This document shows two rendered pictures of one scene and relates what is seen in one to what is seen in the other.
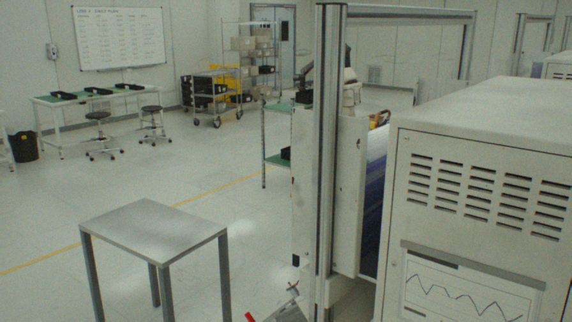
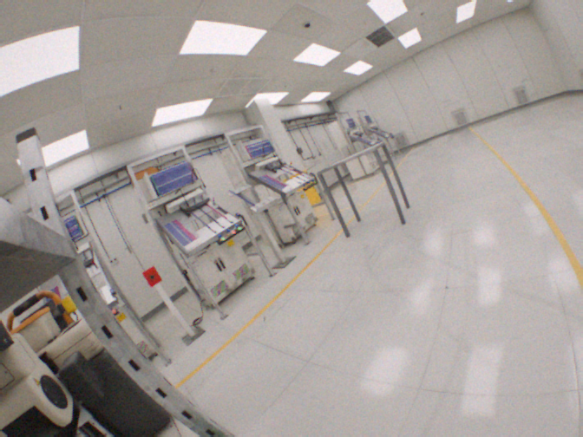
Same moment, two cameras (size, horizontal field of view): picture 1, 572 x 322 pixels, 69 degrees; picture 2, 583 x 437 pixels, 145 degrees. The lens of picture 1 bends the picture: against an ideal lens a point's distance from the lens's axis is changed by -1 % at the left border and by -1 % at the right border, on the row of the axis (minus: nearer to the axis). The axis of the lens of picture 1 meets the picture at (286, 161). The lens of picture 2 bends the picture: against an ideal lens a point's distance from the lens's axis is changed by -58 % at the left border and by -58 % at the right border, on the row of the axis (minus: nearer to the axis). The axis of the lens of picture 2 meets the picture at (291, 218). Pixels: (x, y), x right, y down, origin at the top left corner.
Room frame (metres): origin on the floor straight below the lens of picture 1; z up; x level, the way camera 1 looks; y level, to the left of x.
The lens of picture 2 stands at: (4.45, 0.21, 0.88)
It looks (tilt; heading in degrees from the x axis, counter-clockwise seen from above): 10 degrees down; 188
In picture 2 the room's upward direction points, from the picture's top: 27 degrees counter-clockwise
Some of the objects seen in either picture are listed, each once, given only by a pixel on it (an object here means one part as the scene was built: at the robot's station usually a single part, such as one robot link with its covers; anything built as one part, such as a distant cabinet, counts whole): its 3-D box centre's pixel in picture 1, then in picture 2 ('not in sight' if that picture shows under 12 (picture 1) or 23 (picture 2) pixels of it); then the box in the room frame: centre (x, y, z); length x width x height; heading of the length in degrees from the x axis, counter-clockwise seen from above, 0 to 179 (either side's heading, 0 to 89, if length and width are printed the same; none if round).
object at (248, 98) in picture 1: (241, 98); not in sight; (8.72, 0.92, 0.29); 0.40 x 0.30 x 0.14; 141
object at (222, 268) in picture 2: not in sight; (213, 270); (2.10, -1.31, 0.31); 0.70 x 0.65 x 0.62; 141
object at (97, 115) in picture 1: (103, 135); not in sight; (5.77, 2.59, 0.31); 0.52 x 0.49 x 0.62; 141
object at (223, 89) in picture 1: (215, 89); not in sight; (7.80, 1.29, 0.63); 0.40 x 0.30 x 0.14; 155
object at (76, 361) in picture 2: not in sight; (57, 404); (4.36, -0.63, 0.68); 0.28 x 0.27 x 0.25; 141
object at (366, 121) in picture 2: not in sight; (370, 136); (-2.89, 2.79, 0.95); 1.36 x 0.82 x 1.90; 51
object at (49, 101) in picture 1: (103, 117); not in sight; (6.50, 2.87, 0.40); 1.80 x 0.75 x 0.81; 141
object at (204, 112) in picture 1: (216, 96); not in sight; (7.82, 1.28, 0.50); 0.90 x 0.54 x 1.00; 155
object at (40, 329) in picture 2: (373, 121); (32, 335); (4.23, -0.89, 0.87); 0.23 x 0.15 x 0.11; 141
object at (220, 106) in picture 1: (217, 107); not in sight; (7.81, 1.28, 0.30); 0.30 x 0.23 x 0.18; 159
